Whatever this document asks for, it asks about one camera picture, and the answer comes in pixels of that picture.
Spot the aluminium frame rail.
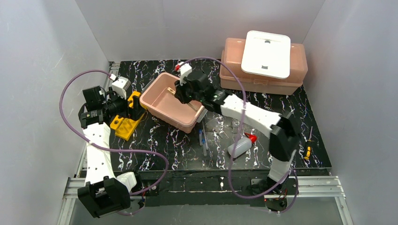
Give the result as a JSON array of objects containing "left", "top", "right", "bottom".
[{"left": 59, "top": 69, "right": 120, "bottom": 218}]

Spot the blue capped plastic pipette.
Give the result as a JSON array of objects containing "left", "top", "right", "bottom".
[{"left": 199, "top": 129, "right": 203, "bottom": 146}]

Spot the pink plastic bin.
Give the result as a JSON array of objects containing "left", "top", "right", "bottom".
[{"left": 140, "top": 73, "right": 207, "bottom": 133}]

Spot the yellow test tube rack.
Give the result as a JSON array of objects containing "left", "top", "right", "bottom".
[{"left": 110, "top": 90, "right": 147, "bottom": 141}]

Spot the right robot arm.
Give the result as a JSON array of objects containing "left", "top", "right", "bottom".
[{"left": 174, "top": 71, "right": 300, "bottom": 193}]

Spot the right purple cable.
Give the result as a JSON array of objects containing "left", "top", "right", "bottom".
[{"left": 178, "top": 57, "right": 299, "bottom": 216}]

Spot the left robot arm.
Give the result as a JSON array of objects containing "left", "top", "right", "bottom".
[{"left": 77, "top": 84, "right": 138, "bottom": 218}]

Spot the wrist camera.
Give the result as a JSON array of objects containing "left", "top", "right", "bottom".
[
  {"left": 175, "top": 62, "right": 192, "bottom": 86},
  {"left": 111, "top": 76, "right": 131, "bottom": 100}
]

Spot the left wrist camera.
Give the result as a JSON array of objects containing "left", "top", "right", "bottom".
[{"left": 111, "top": 76, "right": 131, "bottom": 100}]

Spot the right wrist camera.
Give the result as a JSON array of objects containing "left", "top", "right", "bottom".
[{"left": 175, "top": 62, "right": 192, "bottom": 86}]

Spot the white rectangular lid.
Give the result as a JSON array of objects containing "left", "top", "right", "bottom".
[{"left": 241, "top": 30, "right": 291, "bottom": 80}]

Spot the white squeeze bottle red cap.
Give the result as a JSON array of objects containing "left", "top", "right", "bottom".
[{"left": 227, "top": 133, "right": 257, "bottom": 158}]

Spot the large pink lidded box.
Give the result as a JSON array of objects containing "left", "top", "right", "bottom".
[{"left": 219, "top": 37, "right": 308, "bottom": 96}]

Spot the wooden stick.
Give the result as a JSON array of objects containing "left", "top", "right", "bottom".
[{"left": 167, "top": 87, "right": 176, "bottom": 95}]

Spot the yellow handled screwdriver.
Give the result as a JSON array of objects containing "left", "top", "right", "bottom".
[{"left": 303, "top": 127, "right": 313, "bottom": 160}]

